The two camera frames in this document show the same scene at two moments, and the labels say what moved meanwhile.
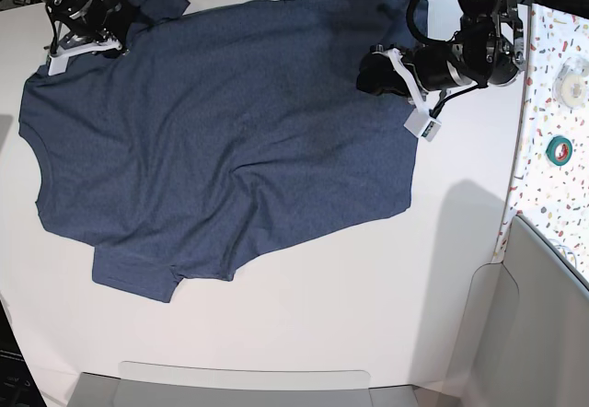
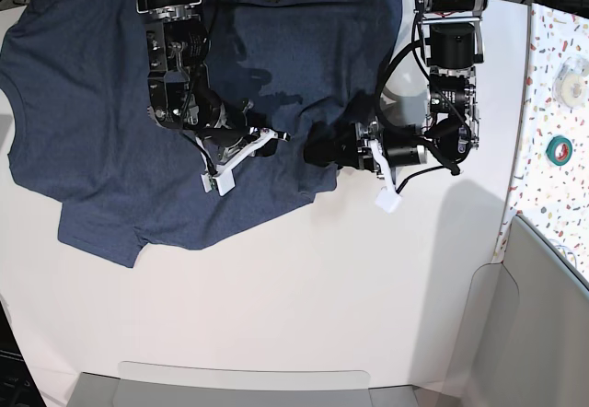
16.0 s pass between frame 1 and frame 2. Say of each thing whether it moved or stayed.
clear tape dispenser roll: stayed
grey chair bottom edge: stayed
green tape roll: stayed
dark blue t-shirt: moved
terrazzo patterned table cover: stayed
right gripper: moved
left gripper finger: moved
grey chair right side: stayed
